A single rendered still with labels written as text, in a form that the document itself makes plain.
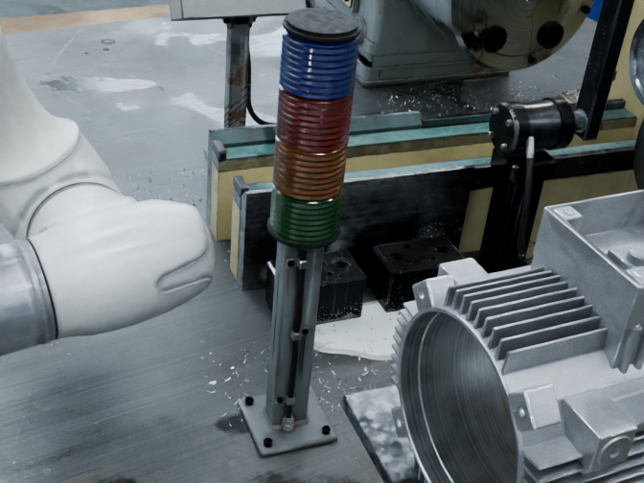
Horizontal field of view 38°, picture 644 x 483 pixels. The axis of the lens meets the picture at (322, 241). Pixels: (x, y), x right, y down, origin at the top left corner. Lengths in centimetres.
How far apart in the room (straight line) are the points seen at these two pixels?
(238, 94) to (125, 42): 50
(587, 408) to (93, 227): 42
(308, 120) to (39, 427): 42
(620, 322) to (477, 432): 18
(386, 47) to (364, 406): 94
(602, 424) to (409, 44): 114
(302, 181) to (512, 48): 77
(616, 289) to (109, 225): 41
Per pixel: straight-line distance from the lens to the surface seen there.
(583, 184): 129
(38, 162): 90
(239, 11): 127
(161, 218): 82
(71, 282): 80
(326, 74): 72
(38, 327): 80
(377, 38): 164
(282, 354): 89
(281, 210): 79
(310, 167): 76
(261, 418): 96
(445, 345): 74
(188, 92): 161
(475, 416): 77
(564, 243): 66
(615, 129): 143
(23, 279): 79
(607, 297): 64
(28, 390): 101
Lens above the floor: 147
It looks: 33 degrees down
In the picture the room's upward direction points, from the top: 6 degrees clockwise
